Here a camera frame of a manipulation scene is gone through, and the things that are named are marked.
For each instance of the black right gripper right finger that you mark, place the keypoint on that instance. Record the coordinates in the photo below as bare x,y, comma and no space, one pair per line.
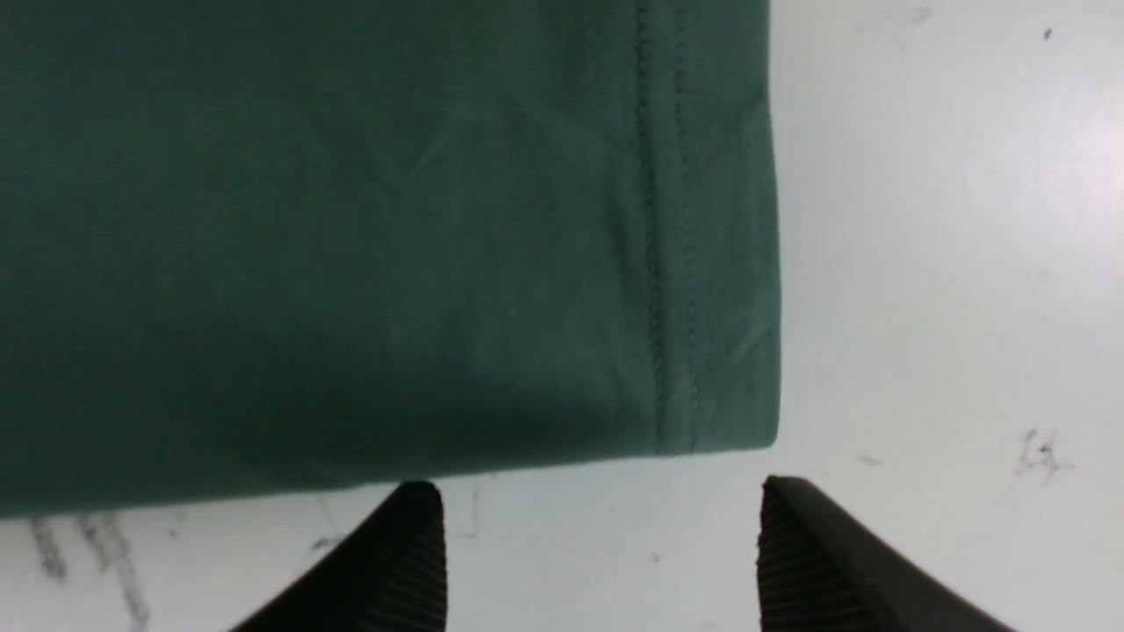
820,569

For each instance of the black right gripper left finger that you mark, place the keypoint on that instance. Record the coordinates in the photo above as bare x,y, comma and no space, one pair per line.
389,574

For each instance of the green long-sleeved shirt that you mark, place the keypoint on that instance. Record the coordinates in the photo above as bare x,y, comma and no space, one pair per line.
258,247

